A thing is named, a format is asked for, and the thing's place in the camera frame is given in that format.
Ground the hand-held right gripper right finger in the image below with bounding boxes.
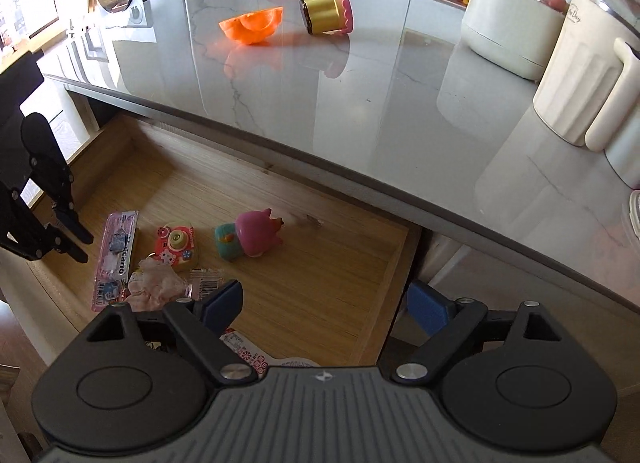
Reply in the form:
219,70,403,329
390,280,558,386

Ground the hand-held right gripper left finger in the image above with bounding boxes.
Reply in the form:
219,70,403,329
85,279,253,386

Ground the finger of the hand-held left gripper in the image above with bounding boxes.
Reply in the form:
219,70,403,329
0,183,89,265
21,112,94,245

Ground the clear barcode snack wrapper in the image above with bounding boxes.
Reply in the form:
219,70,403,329
189,267,226,301

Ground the pink candy packet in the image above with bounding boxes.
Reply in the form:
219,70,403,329
90,210,139,313

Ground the red lollipop packet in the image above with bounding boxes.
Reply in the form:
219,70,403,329
220,330,321,369

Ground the wooden drawer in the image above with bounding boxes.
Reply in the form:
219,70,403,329
27,110,423,369

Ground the crumpled pink wrapper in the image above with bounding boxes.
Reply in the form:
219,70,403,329
127,255,193,311

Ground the pink and teal toy figure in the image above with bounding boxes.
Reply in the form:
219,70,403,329
215,208,286,261

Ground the clear plastic container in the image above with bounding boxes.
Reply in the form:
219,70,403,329
622,190,640,246

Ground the orange toy bowl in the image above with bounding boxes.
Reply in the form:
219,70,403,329
218,7,285,46

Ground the cream ribbed jug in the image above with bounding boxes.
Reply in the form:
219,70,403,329
532,0,640,190

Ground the white rice cooker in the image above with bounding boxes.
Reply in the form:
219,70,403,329
460,0,568,80

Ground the gold and pink toy cup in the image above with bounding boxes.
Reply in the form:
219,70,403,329
299,0,356,36

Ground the red toy camera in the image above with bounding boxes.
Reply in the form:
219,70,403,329
152,224,199,272

